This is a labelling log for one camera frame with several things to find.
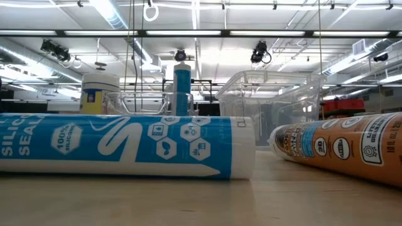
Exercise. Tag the black hanging camera mount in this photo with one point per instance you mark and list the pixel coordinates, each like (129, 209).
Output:
(259, 51)

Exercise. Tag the black ceiling track device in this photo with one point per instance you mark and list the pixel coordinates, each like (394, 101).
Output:
(56, 50)

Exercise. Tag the blue silicone sealant tube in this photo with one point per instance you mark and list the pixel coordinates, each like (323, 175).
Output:
(125, 147)
(182, 84)

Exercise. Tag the black overhead frame beam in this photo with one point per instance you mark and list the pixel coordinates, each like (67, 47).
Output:
(141, 33)

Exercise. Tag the large clear plastic bin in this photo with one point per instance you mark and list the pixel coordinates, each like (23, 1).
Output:
(251, 97)

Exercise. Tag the black ceiling spotlight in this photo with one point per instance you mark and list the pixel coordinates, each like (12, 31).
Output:
(380, 57)

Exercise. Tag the yellow Lysol wipes canister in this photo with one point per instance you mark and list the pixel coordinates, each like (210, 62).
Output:
(100, 83)

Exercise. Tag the orange sealant tube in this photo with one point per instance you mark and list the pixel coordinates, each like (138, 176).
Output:
(345, 147)

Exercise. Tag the small clear plastic bin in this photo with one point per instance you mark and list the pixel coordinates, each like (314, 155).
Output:
(138, 103)

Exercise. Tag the shelf rack with red bins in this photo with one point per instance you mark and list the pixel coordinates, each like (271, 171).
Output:
(344, 105)

